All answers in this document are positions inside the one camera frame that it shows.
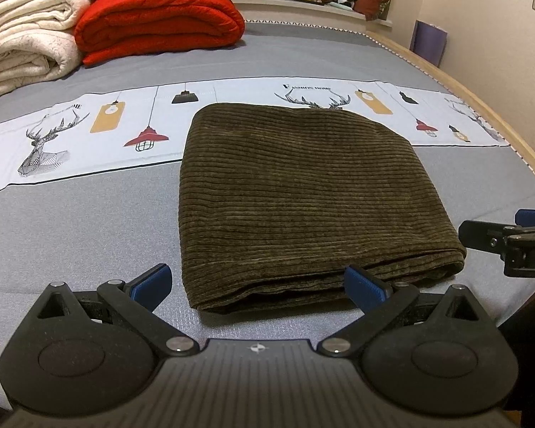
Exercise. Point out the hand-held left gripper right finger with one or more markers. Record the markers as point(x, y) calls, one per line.
point(365, 287)

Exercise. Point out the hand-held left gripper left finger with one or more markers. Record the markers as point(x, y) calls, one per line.
point(154, 283)

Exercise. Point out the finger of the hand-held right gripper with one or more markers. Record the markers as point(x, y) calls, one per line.
point(533, 217)
point(477, 234)

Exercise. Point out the olive green knit sweater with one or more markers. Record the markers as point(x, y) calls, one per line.
point(303, 187)

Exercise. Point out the person's dark clothing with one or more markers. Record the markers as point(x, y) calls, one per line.
point(530, 356)

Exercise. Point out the purple board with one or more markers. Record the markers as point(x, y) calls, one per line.
point(428, 42)

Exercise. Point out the red folded quilt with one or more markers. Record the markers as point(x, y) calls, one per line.
point(160, 18)

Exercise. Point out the cream folded blanket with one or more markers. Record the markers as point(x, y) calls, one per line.
point(26, 40)

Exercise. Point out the bay window ledge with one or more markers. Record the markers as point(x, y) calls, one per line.
point(294, 9)

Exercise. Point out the wooden bed frame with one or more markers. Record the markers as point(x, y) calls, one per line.
point(486, 111)

